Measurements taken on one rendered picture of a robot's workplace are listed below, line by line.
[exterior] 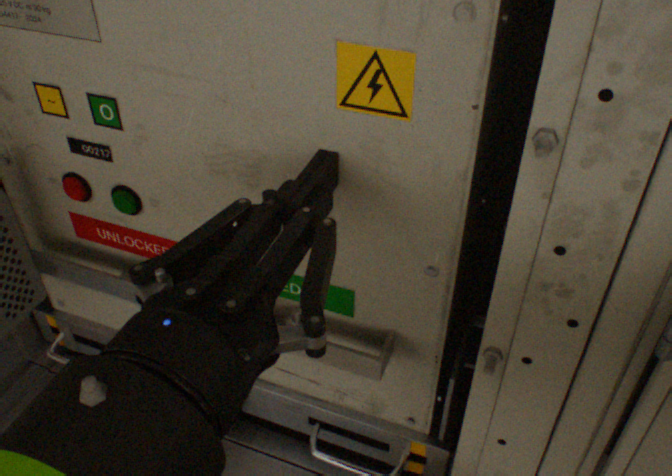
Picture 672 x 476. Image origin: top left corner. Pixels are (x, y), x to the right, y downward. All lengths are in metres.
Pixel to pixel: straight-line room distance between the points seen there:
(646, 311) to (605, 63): 0.17
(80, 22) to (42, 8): 0.04
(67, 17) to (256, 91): 0.17
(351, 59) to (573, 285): 0.21
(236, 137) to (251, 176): 0.04
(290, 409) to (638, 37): 0.52
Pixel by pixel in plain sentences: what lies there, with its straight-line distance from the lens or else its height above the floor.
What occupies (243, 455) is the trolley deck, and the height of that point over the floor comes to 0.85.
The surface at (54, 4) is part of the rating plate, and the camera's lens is 0.56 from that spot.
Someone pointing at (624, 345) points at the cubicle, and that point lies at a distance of 0.47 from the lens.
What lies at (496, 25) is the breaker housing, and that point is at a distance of 0.40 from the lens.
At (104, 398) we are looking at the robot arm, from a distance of 0.28.
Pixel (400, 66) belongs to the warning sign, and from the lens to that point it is 0.42.
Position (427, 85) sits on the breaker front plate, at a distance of 0.42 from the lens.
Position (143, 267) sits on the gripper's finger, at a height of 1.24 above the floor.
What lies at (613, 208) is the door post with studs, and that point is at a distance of 0.40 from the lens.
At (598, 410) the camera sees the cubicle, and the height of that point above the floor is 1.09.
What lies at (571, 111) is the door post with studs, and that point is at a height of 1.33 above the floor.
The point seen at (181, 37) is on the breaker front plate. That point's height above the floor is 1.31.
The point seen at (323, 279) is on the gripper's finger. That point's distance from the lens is 0.36.
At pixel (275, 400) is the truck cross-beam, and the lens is 0.71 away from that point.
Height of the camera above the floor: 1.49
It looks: 38 degrees down
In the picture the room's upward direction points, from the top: straight up
